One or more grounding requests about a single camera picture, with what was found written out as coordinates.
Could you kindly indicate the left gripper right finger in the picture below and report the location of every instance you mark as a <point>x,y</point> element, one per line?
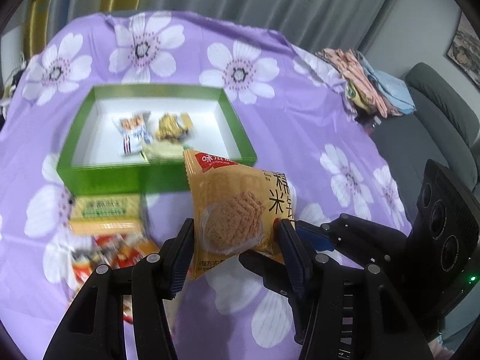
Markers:
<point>300,269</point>

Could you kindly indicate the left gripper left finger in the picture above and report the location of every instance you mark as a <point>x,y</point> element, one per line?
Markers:
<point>93,325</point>

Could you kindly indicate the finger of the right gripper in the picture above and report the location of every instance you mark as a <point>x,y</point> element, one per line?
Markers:
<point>273,274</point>
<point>313,234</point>

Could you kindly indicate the yellow rice cracker packet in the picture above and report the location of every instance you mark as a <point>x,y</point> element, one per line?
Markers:
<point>235,209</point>

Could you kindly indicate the red white snack packet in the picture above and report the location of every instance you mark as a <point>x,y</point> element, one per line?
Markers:
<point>127,309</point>

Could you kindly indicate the orange triangular snack packet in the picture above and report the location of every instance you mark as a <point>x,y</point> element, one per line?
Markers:
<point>83,264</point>

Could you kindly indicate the red orange snack packet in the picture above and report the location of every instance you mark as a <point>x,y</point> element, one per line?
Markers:
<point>124,250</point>

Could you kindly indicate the purple floral tablecloth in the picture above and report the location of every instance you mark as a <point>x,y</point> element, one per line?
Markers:
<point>288,101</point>

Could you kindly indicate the grey sofa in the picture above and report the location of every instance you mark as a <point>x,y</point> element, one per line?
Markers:
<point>442,128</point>

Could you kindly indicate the folded clothes pile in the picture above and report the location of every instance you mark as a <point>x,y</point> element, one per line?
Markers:
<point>367,89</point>

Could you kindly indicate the green cardboard box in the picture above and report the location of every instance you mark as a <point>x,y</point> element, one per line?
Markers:
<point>90,162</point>

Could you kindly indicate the pale green snack packet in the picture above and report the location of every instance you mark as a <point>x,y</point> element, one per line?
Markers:
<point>159,151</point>

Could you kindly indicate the brown snack packet in box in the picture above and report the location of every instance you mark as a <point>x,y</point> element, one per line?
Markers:
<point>173,127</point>

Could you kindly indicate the silver wrapped snack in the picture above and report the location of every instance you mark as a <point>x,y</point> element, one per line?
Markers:
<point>134,132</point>

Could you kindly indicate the framed wall picture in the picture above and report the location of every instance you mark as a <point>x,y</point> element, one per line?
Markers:
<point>464,50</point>

